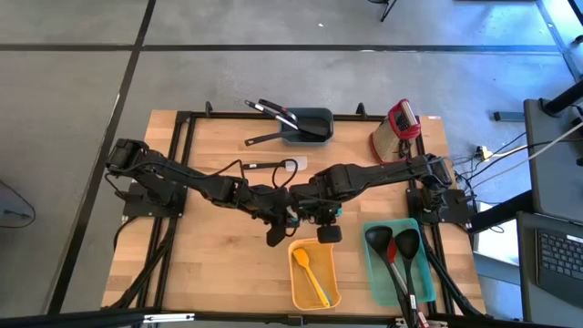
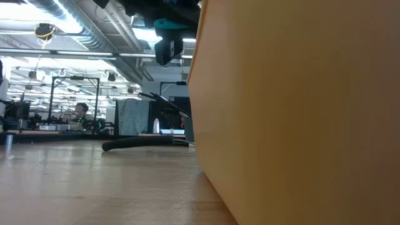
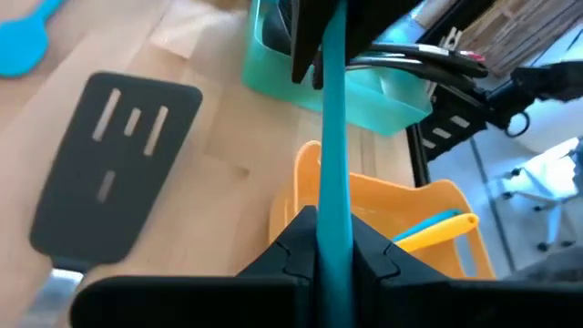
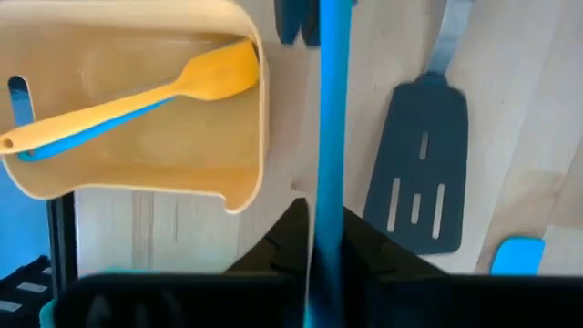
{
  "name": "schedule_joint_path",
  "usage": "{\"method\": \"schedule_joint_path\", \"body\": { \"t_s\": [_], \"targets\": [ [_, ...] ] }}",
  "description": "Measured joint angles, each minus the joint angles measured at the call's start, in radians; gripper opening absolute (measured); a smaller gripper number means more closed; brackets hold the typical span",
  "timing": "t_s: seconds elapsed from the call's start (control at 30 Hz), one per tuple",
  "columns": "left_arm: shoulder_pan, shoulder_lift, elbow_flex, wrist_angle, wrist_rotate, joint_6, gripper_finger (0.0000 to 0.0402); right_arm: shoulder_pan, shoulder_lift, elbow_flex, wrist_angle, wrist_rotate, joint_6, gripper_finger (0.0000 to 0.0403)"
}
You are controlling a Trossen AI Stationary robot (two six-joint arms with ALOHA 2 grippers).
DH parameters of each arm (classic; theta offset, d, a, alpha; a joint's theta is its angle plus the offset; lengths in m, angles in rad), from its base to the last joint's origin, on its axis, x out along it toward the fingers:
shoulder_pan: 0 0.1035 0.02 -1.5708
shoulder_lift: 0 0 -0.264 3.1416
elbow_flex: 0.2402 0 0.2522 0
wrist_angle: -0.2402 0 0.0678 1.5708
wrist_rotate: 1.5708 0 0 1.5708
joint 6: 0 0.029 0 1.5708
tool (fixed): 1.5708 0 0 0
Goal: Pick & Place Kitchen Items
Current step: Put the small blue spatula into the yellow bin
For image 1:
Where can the black tripod leg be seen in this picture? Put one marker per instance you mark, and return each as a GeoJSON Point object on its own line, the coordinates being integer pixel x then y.
{"type": "Point", "coordinates": [387, 10]}

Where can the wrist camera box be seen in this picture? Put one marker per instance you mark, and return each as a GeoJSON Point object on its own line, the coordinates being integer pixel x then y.
{"type": "Point", "coordinates": [329, 233]}
{"type": "Point", "coordinates": [275, 235]}

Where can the orange plastic bin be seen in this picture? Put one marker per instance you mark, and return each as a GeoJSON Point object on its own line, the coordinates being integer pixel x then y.
{"type": "Point", "coordinates": [325, 266]}

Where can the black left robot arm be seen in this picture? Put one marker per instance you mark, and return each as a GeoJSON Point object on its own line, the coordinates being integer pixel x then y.
{"type": "Point", "coordinates": [182, 175]}

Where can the red box grater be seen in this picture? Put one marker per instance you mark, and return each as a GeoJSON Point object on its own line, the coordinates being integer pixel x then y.
{"type": "Point", "coordinates": [403, 120]}

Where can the blue-grey plastic bin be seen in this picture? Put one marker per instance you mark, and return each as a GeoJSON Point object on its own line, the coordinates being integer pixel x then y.
{"type": "Point", "coordinates": [300, 141]}

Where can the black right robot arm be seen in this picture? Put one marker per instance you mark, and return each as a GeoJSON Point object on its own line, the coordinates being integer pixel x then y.
{"type": "Point", "coordinates": [387, 173]}

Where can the silver floor rail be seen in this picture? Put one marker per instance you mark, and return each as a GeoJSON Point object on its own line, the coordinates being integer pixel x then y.
{"type": "Point", "coordinates": [559, 41]}

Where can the black slotted turner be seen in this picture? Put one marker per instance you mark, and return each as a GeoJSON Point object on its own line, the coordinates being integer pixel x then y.
{"type": "Point", "coordinates": [264, 139]}

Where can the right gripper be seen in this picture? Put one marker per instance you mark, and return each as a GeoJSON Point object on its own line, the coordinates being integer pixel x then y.
{"type": "Point", "coordinates": [319, 209]}

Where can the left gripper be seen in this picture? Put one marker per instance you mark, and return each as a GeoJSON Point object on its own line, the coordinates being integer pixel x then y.
{"type": "Point", "coordinates": [273, 205]}

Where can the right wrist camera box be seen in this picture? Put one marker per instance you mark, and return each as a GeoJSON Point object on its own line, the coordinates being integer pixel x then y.
{"type": "Point", "coordinates": [329, 233]}

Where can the teal plastic tray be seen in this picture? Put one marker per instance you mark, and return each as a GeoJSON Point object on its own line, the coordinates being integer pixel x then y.
{"type": "Point", "coordinates": [378, 282]}

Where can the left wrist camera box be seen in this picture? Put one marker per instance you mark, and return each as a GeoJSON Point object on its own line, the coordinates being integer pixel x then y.
{"type": "Point", "coordinates": [275, 235]}

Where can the black crossbeam silver brackets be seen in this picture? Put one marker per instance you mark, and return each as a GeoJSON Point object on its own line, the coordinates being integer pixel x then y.
{"type": "Point", "coordinates": [91, 319]}

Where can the dark grey laptop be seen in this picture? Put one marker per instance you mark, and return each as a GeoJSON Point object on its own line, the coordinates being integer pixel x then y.
{"type": "Point", "coordinates": [558, 255]}

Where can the yellow silicone spatula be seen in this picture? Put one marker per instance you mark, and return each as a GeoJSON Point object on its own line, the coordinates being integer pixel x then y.
{"type": "Point", "coordinates": [301, 259]}

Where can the grey office desk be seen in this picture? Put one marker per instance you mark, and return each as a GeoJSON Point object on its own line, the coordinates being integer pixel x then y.
{"type": "Point", "coordinates": [551, 173]}

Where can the black spoon white label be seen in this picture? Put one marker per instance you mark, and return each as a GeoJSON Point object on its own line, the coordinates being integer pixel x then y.
{"type": "Point", "coordinates": [406, 241]}

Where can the black pole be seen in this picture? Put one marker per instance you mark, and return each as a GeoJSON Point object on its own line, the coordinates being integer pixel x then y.
{"type": "Point", "coordinates": [565, 98]}

